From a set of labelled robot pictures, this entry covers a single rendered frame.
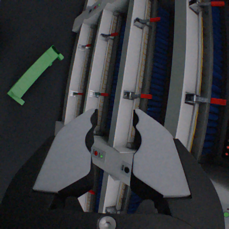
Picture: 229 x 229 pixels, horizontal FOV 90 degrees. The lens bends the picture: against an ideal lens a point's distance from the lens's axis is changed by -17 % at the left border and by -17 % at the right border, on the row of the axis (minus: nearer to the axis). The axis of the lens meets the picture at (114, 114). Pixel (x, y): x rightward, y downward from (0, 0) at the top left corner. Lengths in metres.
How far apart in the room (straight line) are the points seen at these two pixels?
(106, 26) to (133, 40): 0.24
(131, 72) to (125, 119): 0.16
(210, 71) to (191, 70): 0.06
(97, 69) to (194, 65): 0.40
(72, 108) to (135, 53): 0.46
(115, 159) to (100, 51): 0.46
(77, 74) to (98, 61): 0.20
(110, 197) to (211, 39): 0.61
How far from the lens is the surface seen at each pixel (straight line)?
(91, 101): 0.61
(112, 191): 0.54
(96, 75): 0.62
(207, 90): 0.40
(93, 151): 0.54
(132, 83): 0.47
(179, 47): 0.40
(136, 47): 0.51
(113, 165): 0.47
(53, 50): 0.71
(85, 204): 0.79
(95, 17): 0.84
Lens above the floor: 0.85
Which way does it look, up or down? 46 degrees down
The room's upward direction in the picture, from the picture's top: 101 degrees clockwise
